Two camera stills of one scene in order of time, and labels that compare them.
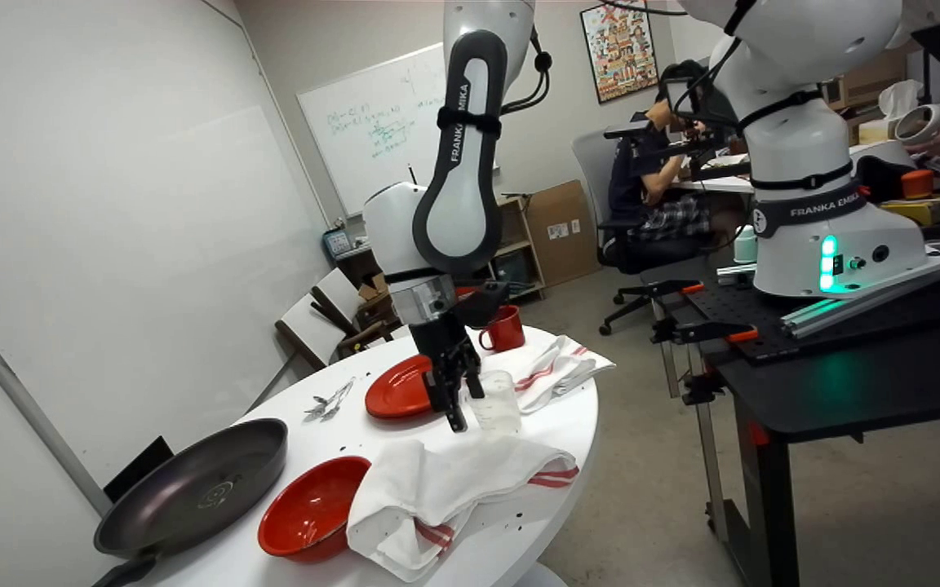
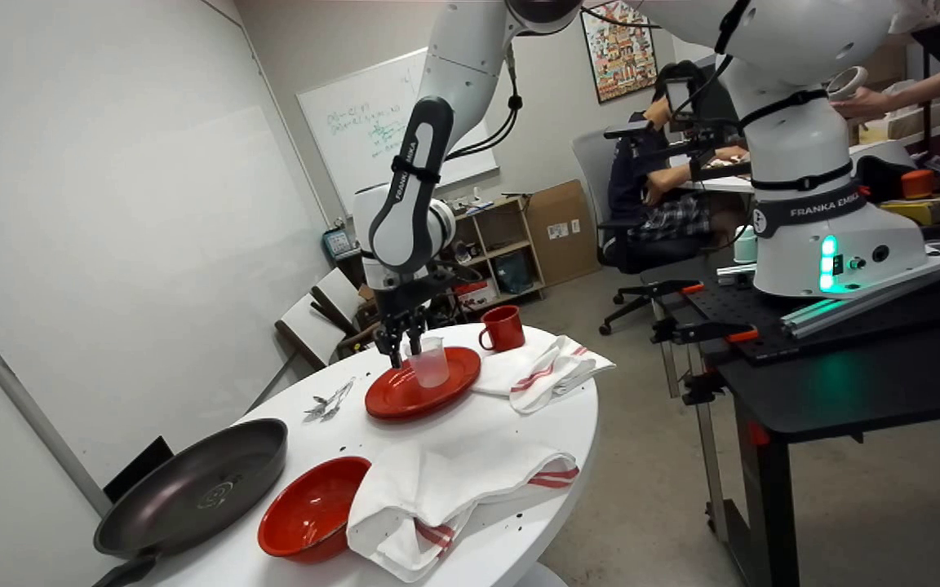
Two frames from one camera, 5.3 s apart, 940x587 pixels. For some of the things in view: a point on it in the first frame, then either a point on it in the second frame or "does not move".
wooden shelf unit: (518, 254) does not move
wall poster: (622, 49) does not move
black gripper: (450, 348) to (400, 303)
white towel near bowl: (422, 495) does not move
